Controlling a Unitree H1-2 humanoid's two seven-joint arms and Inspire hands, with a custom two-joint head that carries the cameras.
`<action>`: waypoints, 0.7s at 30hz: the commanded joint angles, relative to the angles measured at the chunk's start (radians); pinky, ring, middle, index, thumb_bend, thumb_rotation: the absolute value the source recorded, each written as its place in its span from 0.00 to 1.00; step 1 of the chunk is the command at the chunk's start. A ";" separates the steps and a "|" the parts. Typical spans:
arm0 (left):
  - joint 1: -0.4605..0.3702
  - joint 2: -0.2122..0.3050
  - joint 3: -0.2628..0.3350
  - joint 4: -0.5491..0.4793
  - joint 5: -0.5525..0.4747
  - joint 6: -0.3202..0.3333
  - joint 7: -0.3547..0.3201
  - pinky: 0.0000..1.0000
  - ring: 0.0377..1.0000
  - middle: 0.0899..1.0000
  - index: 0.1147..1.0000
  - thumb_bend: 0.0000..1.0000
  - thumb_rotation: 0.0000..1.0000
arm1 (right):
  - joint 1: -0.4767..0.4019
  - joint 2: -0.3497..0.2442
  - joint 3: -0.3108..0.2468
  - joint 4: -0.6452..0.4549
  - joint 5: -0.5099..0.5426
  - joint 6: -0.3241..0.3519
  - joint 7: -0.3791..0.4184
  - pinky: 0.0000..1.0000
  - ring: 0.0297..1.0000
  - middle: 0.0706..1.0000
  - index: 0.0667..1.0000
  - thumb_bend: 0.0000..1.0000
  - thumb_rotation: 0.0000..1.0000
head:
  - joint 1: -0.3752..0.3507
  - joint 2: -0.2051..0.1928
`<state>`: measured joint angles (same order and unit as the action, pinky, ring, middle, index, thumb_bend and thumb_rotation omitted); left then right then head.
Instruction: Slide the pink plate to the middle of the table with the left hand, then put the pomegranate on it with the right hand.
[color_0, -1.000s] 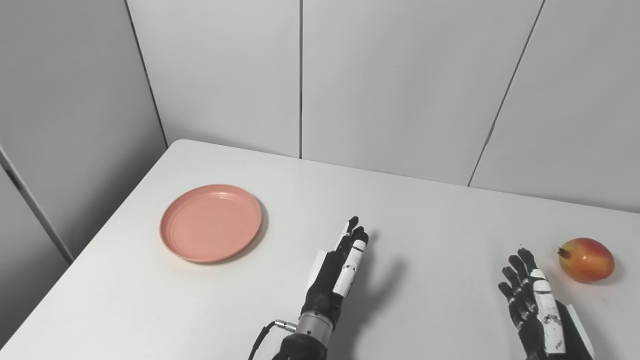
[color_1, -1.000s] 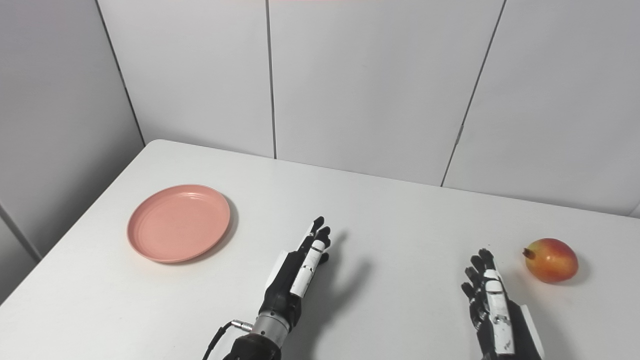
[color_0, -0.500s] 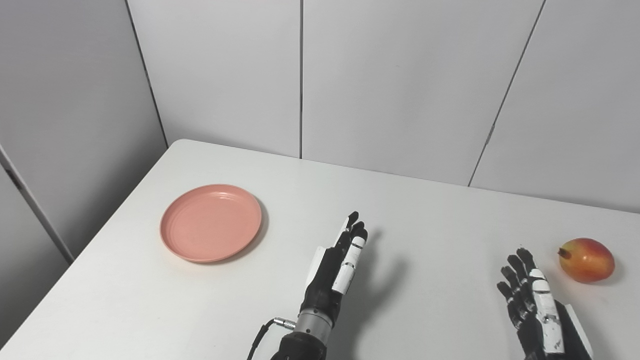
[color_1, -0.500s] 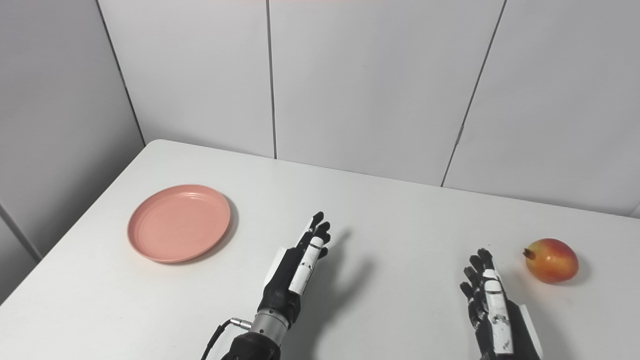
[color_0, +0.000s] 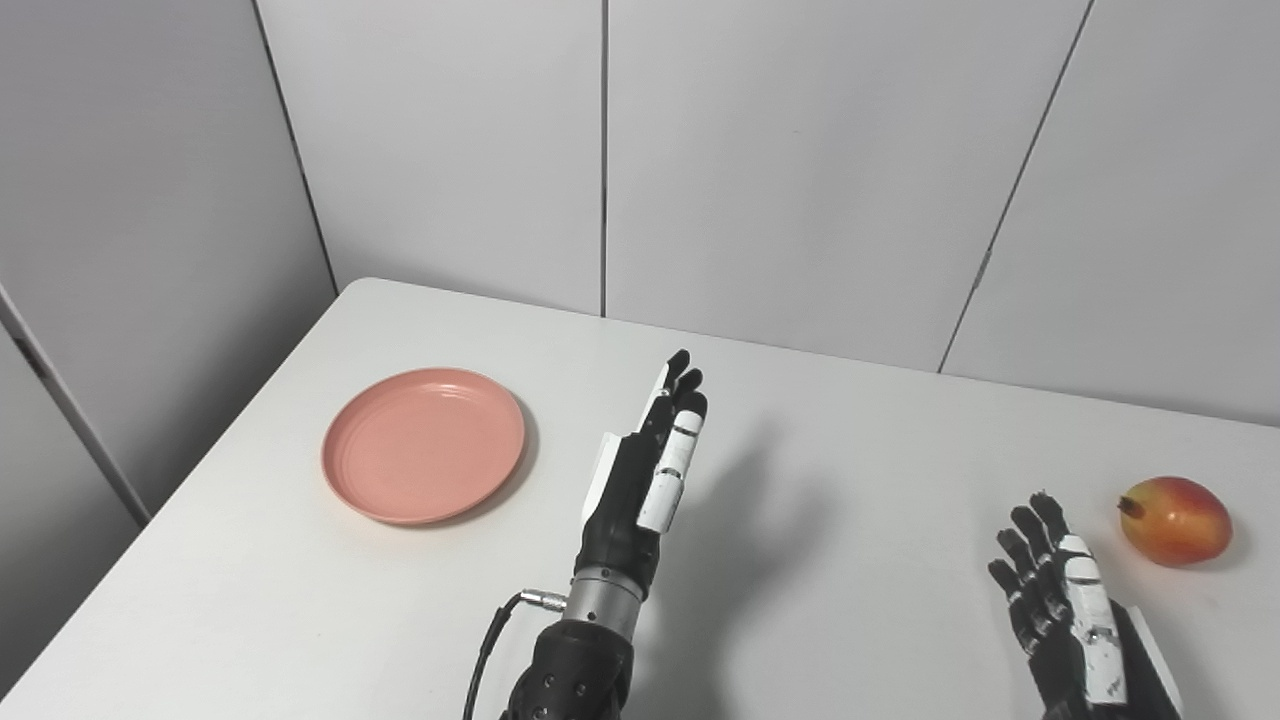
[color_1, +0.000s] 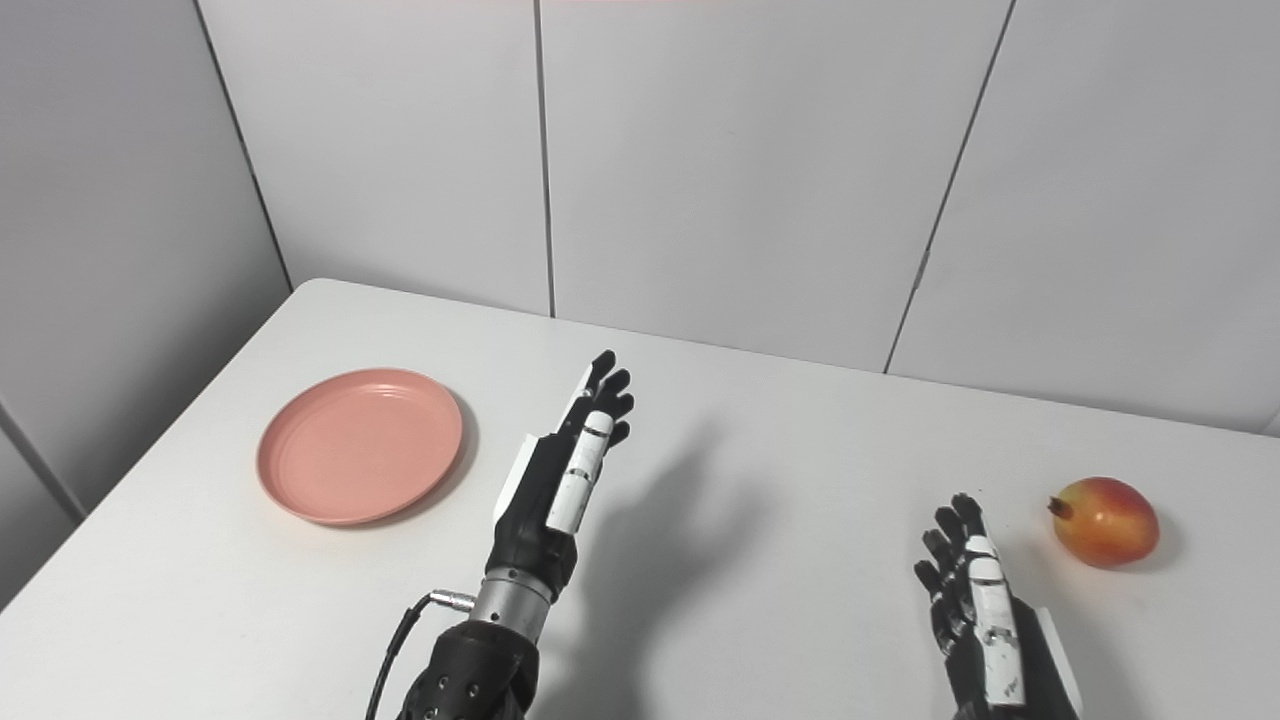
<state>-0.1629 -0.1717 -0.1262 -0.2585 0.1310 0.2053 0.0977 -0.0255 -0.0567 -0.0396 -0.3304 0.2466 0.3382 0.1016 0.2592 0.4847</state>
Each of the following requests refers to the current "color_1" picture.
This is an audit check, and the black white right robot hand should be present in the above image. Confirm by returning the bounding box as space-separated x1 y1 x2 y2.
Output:
913 493 1084 720

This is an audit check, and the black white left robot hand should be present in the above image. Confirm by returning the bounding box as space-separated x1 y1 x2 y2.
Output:
486 350 636 601

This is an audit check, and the red yellow pomegranate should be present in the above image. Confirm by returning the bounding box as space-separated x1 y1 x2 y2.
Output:
1047 477 1161 570

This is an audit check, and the pink round plate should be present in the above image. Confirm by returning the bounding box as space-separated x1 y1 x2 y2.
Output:
256 368 464 527

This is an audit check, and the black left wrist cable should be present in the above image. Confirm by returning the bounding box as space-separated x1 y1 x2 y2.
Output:
365 590 477 720

